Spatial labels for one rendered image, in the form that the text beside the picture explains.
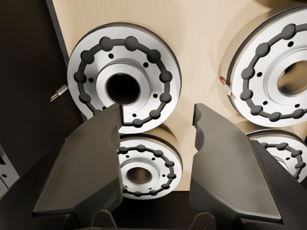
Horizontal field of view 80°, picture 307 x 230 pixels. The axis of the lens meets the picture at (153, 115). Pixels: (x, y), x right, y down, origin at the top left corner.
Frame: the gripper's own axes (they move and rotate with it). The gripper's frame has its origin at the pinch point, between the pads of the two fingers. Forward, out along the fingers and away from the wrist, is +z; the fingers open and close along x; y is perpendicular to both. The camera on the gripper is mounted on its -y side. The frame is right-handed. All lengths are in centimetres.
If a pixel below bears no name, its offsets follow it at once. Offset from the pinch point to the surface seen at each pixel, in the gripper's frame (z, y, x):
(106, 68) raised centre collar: 3.4, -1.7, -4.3
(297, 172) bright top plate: 4.2, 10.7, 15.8
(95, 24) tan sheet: 7.1, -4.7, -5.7
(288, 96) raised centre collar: 3.5, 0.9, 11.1
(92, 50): 4.2, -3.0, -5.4
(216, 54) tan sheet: 7.1, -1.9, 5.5
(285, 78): 6.5, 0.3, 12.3
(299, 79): 5.1, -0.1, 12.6
